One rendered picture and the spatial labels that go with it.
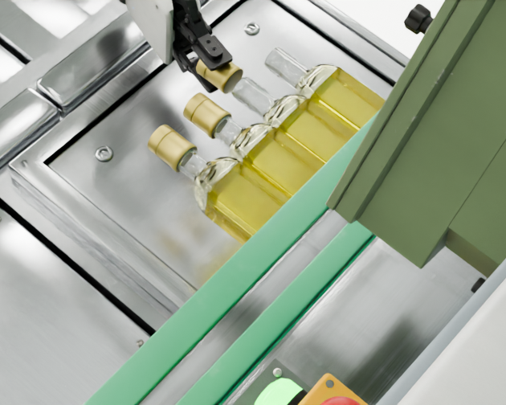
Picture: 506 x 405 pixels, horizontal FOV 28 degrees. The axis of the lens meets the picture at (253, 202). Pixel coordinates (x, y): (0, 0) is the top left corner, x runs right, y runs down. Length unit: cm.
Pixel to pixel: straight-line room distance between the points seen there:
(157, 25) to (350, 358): 52
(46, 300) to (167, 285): 15
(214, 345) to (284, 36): 63
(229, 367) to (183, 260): 35
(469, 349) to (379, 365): 68
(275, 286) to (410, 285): 12
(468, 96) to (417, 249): 9
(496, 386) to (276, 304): 71
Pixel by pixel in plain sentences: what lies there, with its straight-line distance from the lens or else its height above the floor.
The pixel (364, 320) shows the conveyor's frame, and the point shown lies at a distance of 86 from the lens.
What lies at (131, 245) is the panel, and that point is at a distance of 119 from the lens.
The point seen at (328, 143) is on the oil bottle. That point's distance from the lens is 110.
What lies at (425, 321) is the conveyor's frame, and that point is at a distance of 88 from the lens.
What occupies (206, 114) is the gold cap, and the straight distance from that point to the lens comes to 112.
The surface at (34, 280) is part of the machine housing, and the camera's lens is 122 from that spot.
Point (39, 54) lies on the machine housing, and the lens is 139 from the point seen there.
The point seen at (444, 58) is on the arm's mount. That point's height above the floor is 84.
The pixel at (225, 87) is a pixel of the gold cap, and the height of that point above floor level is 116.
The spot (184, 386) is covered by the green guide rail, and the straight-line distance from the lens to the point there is 85.
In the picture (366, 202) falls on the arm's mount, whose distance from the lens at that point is 53.
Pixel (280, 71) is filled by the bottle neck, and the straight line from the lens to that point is 118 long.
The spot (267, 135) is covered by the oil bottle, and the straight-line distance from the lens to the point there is 109.
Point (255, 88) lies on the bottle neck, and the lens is 115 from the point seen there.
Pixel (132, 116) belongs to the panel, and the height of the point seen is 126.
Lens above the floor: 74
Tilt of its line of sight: 15 degrees up
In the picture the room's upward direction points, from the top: 52 degrees counter-clockwise
